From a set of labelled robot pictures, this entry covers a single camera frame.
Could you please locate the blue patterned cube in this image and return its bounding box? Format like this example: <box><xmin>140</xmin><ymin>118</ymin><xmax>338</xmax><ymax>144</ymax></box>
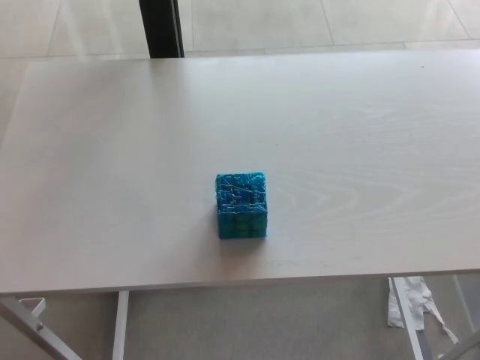
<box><xmin>214</xmin><ymin>171</ymin><xmax>269</xmax><ymax>241</ymax></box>

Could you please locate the white upright table leg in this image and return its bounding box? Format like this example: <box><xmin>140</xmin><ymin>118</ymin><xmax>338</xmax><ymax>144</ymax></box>
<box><xmin>111</xmin><ymin>290</ymin><xmax>131</xmax><ymax>360</ymax></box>

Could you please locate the white slanted table leg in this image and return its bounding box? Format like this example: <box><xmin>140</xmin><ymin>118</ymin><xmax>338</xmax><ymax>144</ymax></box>
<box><xmin>388</xmin><ymin>277</ymin><xmax>427</xmax><ymax>360</ymax></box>

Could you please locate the thin white table leg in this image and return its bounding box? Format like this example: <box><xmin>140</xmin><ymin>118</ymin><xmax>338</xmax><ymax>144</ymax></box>
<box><xmin>451</xmin><ymin>274</ymin><xmax>474</xmax><ymax>331</ymax></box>

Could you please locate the white diagonal table brace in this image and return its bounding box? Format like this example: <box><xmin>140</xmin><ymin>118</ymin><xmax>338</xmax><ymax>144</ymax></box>
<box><xmin>0</xmin><ymin>295</ymin><xmax>86</xmax><ymax>360</ymax></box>

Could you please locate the black vertical post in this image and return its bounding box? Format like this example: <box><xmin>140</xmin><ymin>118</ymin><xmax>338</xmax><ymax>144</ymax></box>
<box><xmin>138</xmin><ymin>0</ymin><xmax>185</xmax><ymax>59</ymax></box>

